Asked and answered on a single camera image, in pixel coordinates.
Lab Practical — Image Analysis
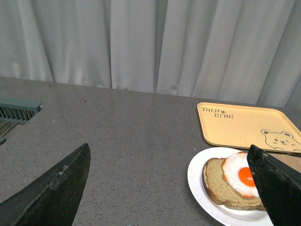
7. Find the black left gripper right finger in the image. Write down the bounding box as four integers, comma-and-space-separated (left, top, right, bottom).
247, 145, 301, 226

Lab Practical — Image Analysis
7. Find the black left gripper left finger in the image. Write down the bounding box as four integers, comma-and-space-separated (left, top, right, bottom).
0, 143, 91, 226

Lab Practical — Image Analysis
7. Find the white round plate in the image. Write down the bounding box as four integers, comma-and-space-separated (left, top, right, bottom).
187, 147, 273, 226

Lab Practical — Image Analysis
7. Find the wooden cutting board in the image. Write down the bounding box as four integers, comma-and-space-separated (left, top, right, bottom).
270, 153, 301, 172

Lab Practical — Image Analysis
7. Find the fried egg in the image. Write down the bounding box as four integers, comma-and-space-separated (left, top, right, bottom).
222, 152, 259, 199

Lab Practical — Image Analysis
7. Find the yellow bear tray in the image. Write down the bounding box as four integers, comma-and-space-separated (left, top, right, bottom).
197, 102, 301, 154

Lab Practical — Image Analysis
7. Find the bottom bread slice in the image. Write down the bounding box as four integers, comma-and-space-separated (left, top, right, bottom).
202, 158, 266, 211

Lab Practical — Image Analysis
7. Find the grey slotted rack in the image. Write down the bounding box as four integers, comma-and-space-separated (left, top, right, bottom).
0, 97, 42, 124

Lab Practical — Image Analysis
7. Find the grey curtain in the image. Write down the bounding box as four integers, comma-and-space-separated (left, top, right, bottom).
0, 0, 301, 109

